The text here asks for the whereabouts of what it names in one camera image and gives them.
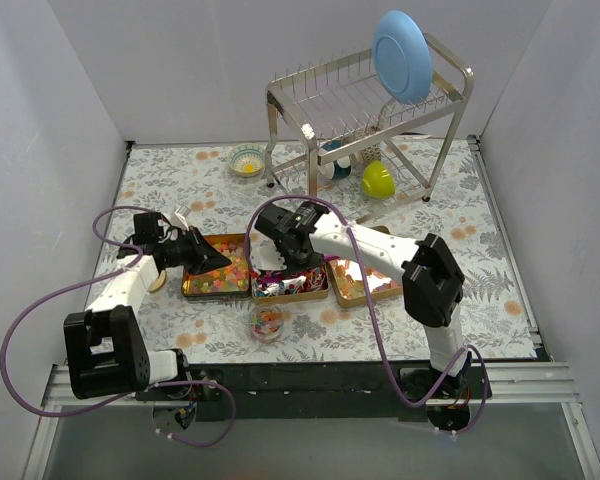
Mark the tin of gummy candies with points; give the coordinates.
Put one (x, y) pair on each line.
(229, 282)

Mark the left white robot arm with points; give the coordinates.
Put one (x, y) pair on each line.
(106, 351)

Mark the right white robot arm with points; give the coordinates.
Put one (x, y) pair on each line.
(430, 278)

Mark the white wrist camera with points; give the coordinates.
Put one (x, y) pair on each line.
(265, 257)
(180, 217)

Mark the tin of popsicle candies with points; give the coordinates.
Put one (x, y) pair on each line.
(347, 281)

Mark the teal white bowl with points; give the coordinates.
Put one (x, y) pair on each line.
(338, 169)

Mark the steel dish rack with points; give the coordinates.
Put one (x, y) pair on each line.
(337, 109)

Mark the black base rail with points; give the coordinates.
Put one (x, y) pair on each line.
(320, 390)

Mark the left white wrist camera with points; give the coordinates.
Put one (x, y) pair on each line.
(180, 217)

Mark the round wooden jar lid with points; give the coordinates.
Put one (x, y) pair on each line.
(157, 284)

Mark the lime green bowl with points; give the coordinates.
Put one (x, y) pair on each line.
(377, 182)

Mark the clear plastic jar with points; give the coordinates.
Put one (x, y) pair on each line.
(266, 323)

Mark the patterned small bowl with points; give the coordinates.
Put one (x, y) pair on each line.
(247, 159)

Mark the blue plate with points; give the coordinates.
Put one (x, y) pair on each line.
(401, 58)

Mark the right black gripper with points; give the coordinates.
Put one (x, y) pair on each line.
(290, 255)

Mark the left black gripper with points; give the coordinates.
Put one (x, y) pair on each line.
(191, 248)

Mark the tin of lollipops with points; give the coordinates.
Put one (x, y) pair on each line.
(308, 285)

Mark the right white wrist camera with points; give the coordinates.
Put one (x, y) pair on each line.
(265, 257)

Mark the floral table mat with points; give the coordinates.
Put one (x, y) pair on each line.
(493, 314)

